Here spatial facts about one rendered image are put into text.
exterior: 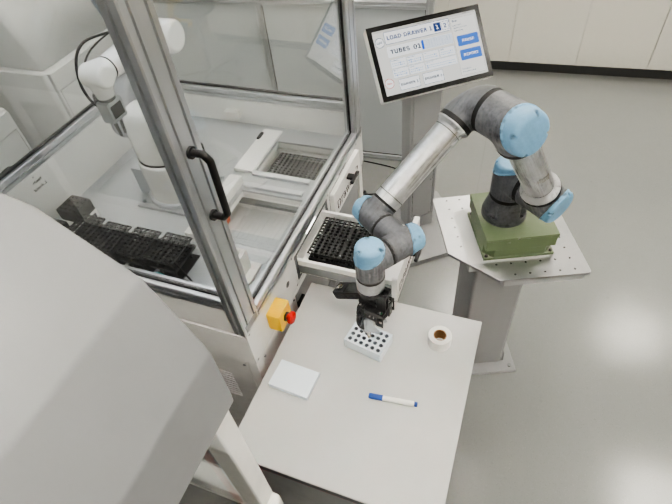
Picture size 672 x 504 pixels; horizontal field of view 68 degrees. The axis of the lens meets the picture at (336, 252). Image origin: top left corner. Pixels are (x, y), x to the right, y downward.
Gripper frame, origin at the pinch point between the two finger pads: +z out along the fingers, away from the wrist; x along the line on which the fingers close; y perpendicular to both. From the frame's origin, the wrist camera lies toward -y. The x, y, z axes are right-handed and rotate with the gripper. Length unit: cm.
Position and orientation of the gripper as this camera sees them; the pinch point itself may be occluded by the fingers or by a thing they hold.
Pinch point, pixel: (367, 326)
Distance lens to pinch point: 146.9
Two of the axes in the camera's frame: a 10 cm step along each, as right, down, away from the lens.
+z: 0.9, 6.8, 7.3
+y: 8.5, 3.3, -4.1
